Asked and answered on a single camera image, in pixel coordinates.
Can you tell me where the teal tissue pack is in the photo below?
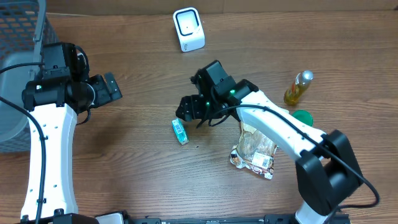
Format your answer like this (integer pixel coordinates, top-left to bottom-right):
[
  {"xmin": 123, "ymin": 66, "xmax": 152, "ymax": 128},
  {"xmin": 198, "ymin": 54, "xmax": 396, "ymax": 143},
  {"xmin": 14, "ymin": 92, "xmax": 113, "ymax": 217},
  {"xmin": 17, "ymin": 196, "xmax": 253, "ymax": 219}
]
[{"xmin": 172, "ymin": 118, "xmax": 189, "ymax": 145}]

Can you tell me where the yellow drink bottle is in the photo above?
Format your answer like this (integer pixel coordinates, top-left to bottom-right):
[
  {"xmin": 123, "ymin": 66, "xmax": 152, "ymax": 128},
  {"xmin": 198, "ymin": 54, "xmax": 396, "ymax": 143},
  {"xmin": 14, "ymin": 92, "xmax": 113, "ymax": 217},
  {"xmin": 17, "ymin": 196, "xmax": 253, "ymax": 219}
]
[{"xmin": 284, "ymin": 70, "xmax": 313, "ymax": 105}]

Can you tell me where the green lid jar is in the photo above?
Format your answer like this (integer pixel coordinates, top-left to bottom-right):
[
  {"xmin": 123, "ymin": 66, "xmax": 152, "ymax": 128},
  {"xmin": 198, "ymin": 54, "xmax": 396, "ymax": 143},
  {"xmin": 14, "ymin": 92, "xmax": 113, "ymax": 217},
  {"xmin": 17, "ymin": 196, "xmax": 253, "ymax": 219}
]
[{"xmin": 292, "ymin": 110, "xmax": 313, "ymax": 126}]

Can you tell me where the brown nut pouch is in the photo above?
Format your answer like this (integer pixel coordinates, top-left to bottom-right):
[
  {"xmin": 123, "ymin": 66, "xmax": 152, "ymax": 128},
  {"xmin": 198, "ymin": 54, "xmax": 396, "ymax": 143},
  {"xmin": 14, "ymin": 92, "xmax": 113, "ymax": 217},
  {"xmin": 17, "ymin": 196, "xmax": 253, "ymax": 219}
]
[{"xmin": 236, "ymin": 121, "xmax": 277, "ymax": 162}]

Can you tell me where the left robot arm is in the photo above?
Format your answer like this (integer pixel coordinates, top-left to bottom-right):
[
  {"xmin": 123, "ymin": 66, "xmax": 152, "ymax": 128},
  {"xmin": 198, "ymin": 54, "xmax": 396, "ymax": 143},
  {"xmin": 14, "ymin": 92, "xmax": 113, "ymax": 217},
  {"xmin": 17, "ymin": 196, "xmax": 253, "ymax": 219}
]
[{"xmin": 21, "ymin": 42, "xmax": 122, "ymax": 223}]

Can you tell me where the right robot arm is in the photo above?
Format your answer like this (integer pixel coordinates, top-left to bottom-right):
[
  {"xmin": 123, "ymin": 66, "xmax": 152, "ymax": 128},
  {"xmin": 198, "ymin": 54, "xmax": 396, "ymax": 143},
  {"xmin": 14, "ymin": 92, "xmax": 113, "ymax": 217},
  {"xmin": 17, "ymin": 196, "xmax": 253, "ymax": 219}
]
[{"xmin": 175, "ymin": 60, "xmax": 364, "ymax": 223}]

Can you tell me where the white barcode scanner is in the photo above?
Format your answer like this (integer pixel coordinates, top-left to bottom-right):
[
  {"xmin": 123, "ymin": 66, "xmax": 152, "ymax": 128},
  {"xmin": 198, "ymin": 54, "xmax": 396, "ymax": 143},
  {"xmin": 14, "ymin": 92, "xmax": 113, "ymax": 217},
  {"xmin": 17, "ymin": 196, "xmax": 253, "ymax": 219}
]
[{"xmin": 173, "ymin": 7, "xmax": 205, "ymax": 52}]

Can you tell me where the grey plastic mesh basket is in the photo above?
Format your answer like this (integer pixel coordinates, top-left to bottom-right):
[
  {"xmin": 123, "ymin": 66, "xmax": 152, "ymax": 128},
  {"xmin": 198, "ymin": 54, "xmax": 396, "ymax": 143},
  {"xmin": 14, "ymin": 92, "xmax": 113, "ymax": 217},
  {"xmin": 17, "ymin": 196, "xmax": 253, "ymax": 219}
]
[{"xmin": 1, "ymin": 0, "xmax": 58, "ymax": 153}]

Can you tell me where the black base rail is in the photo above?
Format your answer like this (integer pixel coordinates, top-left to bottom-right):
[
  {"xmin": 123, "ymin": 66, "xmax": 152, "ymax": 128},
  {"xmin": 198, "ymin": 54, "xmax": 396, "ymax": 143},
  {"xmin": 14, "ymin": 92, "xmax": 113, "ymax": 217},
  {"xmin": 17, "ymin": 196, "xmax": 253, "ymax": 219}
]
[{"xmin": 96, "ymin": 213, "xmax": 352, "ymax": 224}]

